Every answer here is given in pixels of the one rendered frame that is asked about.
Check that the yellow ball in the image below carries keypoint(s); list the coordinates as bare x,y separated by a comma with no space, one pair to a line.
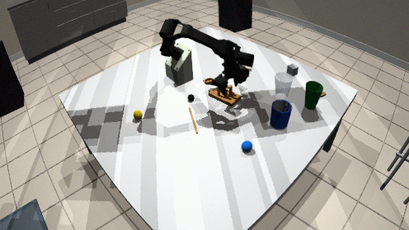
138,115

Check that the blue ball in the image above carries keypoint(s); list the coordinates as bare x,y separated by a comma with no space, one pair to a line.
246,146

